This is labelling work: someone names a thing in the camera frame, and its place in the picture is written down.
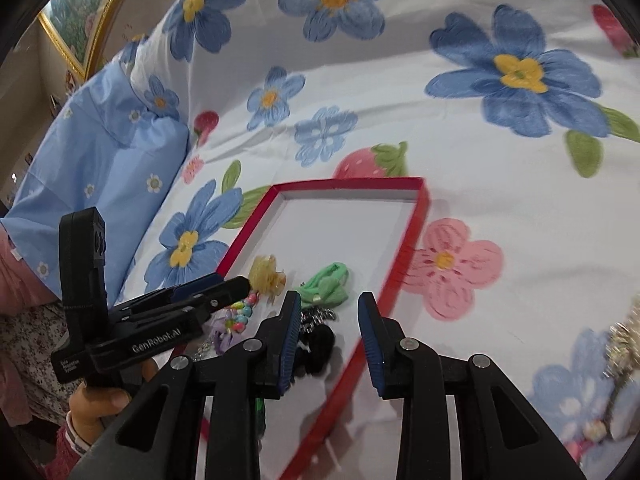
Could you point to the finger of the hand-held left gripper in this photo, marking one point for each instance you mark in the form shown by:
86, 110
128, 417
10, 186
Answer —
220, 296
200, 284

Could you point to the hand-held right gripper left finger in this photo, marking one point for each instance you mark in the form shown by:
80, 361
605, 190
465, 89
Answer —
290, 345

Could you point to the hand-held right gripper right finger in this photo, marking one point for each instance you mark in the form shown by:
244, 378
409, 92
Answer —
372, 350

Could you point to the black scrunchie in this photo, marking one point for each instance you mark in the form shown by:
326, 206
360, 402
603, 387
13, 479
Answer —
320, 350

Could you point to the purple hair clip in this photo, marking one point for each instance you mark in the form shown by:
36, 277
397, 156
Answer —
222, 337

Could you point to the yellow hair claw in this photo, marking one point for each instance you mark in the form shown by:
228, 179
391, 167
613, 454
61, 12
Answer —
265, 275

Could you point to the red shallow box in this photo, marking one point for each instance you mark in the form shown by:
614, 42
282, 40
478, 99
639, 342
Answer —
340, 220

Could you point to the person's left forearm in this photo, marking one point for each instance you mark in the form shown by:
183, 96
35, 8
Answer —
65, 450

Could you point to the person's left hand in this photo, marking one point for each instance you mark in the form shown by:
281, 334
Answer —
95, 402

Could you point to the person's pink floral clothing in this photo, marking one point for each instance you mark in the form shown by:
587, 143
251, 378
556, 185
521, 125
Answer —
30, 340

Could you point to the light blue pillow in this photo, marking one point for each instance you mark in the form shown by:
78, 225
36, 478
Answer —
100, 160

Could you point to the floral bedsheet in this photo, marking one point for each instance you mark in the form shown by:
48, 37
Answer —
450, 160

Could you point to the dark silver hair claw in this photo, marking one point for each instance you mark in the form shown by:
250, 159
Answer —
620, 342

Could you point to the gold framed painting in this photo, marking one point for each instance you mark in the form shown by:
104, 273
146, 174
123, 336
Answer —
85, 15

